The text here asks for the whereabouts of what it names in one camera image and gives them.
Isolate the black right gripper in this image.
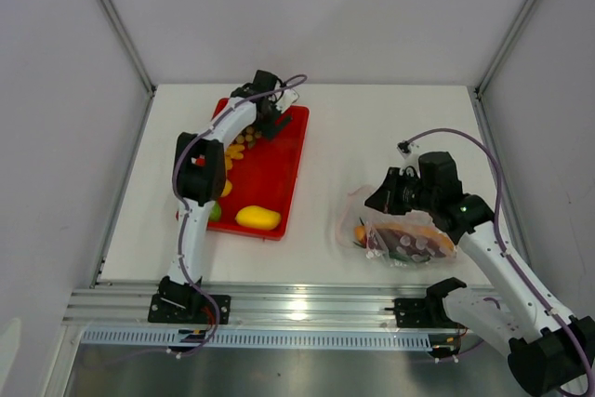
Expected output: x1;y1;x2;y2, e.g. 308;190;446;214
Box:
364;167;437;216

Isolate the tan longan fruit bunch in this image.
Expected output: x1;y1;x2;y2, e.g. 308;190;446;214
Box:
234;126;262;149

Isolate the clear zip top bag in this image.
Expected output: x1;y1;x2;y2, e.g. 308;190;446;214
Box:
335;185;456;268

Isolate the sliced cured ham piece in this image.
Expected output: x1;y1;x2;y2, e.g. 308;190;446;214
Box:
366;224;456;264

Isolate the green scallion stalk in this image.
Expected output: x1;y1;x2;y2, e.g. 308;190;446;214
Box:
353;218;417;263

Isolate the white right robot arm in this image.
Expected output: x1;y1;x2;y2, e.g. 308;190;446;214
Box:
365;150;594;396

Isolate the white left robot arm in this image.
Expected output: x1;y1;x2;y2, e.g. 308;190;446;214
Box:
166;70;307;287

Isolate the orange ginger root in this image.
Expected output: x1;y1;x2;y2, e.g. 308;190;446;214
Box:
225;144;245;171

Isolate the red plastic tray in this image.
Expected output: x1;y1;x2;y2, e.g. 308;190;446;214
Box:
208;105;310;241

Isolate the yellow potato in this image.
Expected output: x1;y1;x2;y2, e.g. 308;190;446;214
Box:
221;179;232;197

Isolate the yellow mango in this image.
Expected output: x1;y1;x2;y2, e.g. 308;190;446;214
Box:
235;205;282;231

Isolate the green custard apple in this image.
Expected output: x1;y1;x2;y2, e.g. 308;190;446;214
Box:
208;202;222;222

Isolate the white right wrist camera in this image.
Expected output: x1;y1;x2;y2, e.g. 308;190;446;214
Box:
397;140;419;177

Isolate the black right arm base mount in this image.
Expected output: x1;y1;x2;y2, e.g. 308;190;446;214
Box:
385;277;467;329

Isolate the aluminium rail profile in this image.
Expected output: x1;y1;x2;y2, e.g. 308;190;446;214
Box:
62;283;426;331

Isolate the slotted grey cable duct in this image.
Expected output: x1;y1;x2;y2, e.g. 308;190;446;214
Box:
81;326;432;351

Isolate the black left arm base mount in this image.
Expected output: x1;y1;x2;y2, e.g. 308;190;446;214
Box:
147;276;231;325

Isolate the left aluminium frame post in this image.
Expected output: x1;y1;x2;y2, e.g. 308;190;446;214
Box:
72;0;156;94

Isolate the aluminium frame post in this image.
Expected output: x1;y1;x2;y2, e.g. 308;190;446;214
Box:
473;0;571;96
72;0;156;94

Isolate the right aluminium frame post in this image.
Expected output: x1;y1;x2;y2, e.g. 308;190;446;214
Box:
473;0;571;96

